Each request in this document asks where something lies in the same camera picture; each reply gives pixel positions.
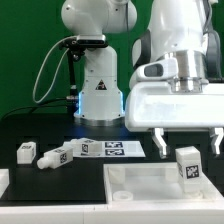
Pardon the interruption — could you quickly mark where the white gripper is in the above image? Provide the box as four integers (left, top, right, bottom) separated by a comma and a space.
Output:
125, 82, 224, 159

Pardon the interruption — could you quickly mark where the white square tabletop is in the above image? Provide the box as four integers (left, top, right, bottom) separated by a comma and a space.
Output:
103, 162, 224, 209

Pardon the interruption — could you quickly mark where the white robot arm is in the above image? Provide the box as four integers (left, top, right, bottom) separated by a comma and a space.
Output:
61, 0, 224, 157

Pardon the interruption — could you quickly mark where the white U-shaped obstacle fence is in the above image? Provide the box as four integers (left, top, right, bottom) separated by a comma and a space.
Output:
0, 168, 224, 224

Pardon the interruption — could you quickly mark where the white paper with tags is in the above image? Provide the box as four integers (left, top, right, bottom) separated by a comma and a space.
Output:
63, 140, 147, 158

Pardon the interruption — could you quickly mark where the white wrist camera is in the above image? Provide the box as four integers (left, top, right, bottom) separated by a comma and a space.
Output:
136, 58, 179, 81

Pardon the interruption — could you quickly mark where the black cable on table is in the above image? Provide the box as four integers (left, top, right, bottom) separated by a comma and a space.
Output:
0, 97, 69, 120

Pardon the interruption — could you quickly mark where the black camera on stand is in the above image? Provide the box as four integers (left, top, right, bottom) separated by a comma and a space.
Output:
59, 35, 108, 114

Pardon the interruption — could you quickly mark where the grey looped cable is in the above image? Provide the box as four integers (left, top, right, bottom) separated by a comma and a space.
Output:
32, 35, 76, 105

